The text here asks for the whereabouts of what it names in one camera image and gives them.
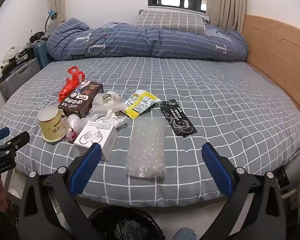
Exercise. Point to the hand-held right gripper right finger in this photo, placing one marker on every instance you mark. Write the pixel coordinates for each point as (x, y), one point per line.
(217, 170)

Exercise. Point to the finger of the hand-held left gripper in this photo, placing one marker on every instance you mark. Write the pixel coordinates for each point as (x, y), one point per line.
(0, 133)
(17, 141)

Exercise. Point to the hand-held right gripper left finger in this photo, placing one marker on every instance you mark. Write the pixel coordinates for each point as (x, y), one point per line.
(87, 165)

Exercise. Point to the clear plastic bag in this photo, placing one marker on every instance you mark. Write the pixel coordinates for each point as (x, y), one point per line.
(73, 127)

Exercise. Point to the white tissue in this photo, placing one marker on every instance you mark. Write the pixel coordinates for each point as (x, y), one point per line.
(113, 120)

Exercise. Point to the brown cookie box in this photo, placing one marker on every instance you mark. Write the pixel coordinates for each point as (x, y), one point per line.
(81, 103)

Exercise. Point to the trash bin with black liner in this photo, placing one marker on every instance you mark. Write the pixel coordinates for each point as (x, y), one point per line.
(125, 225)

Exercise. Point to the yellow snack wrapper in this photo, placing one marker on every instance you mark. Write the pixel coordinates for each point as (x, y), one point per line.
(140, 103)

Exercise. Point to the white earphone box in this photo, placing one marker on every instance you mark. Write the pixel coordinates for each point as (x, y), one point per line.
(97, 137)

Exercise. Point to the yellow paper cup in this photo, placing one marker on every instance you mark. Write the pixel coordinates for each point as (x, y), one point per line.
(52, 127)

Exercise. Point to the grey suitcase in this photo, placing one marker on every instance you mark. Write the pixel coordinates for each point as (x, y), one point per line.
(20, 77)

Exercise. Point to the clear bubble wrap bag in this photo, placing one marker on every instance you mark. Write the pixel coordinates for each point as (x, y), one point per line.
(147, 150)

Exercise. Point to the black printed packet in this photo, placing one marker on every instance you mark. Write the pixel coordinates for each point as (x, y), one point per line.
(178, 121)

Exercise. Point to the blue slipper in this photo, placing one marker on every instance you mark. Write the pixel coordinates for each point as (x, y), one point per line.
(185, 233)

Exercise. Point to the red plastic bag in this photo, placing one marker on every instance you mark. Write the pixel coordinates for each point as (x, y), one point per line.
(71, 82)

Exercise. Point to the pile of small household items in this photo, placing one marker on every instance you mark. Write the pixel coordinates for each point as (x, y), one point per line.
(13, 53)

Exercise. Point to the teal suitcase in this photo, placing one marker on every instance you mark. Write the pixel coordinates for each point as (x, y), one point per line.
(42, 53)

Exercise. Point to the bed with grey checked sheet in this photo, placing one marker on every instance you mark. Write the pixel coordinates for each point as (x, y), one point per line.
(190, 80)

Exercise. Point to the blue desk lamp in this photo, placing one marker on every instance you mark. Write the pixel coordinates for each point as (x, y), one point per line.
(51, 15)

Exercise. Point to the blue striped duvet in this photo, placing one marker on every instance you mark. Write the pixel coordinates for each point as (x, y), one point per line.
(130, 40)

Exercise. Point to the wooden headboard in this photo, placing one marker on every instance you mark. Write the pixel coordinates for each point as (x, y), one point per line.
(272, 47)

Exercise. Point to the grey checked pillow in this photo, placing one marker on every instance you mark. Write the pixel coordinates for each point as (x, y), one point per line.
(170, 21)

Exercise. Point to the beige pleated curtain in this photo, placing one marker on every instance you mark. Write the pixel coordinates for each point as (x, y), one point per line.
(227, 2)

